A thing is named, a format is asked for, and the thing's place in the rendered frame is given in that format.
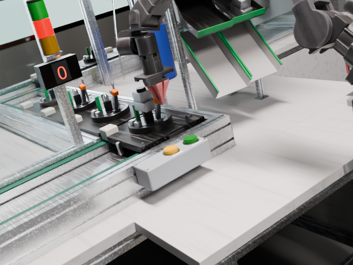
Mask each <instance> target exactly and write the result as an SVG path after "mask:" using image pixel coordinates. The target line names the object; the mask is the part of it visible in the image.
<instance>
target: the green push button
mask: <svg viewBox="0 0 353 265"><path fill-rule="evenodd" d="M197 140H198V138H197V136H196V135H188V136H186V137H184V138H183V142H184V143H185V144H192V143H194V142H196V141H197Z"/></svg>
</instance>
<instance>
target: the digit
mask: <svg viewBox="0 0 353 265"><path fill-rule="evenodd" d="M51 67H52V69H53V72H54V75H55V78H56V82H57V84H60V83H63V82H65V81H68V80H70V79H72V78H71V75H70V71H69V68H68V65H67V62H66V60H62V61H60V62H57V63H54V64H51Z"/></svg>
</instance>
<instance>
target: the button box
mask: <svg viewBox="0 0 353 265"><path fill-rule="evenodd" d="M197 138H198V140H197V141H196V142H194V143H192V144H185V143H184V142H183V140H182V141H180V142H178V143H177V144H175V145H176V146H177V147H178V151H177V152H175V153H173V154H170V155H166V154H164V152H163V151H161V152H159V153H157V154H155V155H154V156H152V157H150V158H148V159H146V160H144V161H142V162H140V163H138V164H136V165H134V170H135V173H136V176H137V180H138V184H139V185H140V186H143V187H145V188H147V189H149V190H152V191H155V190H157V189H158V188H160V187H162V186H164V185H165V184H167V183H169V182H171V181H172V180H174V179H176V178H177V177H179V176H181V175H183V174H184V173H186V172H188V171H190V170H191V169H193V168H195V167H197V166H198V165H200V164H202V163H204V162H206V161H207V160H209V159H211V158H212V155H211V150H210V146H209V141H208V139H206V138H202V137H198V136H197Z"/></svg>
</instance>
